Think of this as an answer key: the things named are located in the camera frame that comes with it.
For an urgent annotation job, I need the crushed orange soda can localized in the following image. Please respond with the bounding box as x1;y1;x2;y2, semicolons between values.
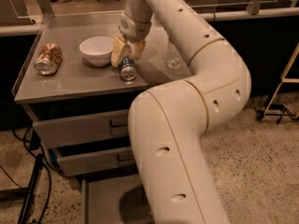
34;43;63;76

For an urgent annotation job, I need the steel drawer cabinet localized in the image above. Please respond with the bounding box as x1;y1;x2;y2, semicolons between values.
11;8;194;224

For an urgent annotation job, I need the top steel drawer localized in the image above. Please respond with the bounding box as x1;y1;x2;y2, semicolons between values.
33;109;128;148

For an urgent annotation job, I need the clear plastic water bottle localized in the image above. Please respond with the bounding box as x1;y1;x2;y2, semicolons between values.
163;39;182;70

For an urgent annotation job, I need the bottom steel drawer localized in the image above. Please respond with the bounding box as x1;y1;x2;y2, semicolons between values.
81;175;155;224

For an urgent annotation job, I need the black metal stand leg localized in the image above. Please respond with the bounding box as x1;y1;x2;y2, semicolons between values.
18;154;43;224

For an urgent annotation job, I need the black floor cable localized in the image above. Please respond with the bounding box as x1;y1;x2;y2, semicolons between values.
0;126;68;224

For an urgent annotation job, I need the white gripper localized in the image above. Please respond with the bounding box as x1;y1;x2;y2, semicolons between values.
111;12;151;67

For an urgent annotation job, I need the blue silver redbull can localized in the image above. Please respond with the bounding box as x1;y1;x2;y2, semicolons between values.
119;57;136;81

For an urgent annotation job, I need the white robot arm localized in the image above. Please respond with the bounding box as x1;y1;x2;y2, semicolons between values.
112;0;251;224

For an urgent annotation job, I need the middle steel drawer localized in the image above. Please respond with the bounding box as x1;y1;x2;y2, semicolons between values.
53;147;135;176

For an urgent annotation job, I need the yellow wheeled cart frame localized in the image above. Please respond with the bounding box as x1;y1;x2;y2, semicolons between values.
255;42;299;125

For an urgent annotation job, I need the steel drawer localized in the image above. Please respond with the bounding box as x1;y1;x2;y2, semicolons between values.
33;109;128;148
53;147;135;176
81;175;155;224

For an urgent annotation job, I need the white ceramic bowl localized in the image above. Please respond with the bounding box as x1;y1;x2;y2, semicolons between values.
79;36;114;67

